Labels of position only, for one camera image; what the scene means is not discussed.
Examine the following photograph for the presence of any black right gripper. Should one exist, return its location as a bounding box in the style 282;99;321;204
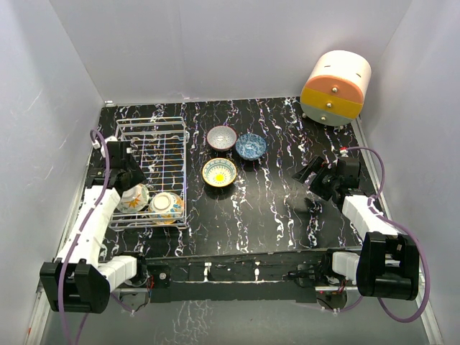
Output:
293;156;340;201

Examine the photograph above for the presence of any orange flower leaf bowl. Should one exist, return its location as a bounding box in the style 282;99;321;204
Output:
116;183;150;213

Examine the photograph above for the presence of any orange blue swirl bowl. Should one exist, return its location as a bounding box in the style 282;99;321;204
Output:
148;192;184;225

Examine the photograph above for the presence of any yellow sun pattern bowl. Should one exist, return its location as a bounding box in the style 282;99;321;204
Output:
202;158;237;188

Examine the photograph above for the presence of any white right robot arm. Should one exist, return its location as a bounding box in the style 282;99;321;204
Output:
293;156;419;300

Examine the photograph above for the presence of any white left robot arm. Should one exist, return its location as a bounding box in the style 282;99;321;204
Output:
40;136;149;313

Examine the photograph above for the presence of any blue patterned bowl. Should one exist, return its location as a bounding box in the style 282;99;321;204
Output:
235;133;267;161

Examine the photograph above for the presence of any cylindrical drawer cabinet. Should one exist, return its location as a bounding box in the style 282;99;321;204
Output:
300;50;372;127

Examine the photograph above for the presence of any grey bowl red rim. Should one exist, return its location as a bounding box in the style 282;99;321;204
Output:
206;125;238;152

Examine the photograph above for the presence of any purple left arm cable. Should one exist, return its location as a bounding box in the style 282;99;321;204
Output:
57;128;144;345

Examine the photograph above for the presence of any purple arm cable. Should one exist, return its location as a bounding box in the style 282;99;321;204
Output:
316;145;431;323
57;128;144;345

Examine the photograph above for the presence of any white wire dish rack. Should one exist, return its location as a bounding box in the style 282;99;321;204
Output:
109;116;188;231

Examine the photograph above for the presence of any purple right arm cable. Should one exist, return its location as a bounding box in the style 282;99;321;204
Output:
316;145;431;323

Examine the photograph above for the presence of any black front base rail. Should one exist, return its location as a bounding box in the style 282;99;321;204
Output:
106;249;367;305

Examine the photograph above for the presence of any aluminium frame rail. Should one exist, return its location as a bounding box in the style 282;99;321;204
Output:
23;283;123;345

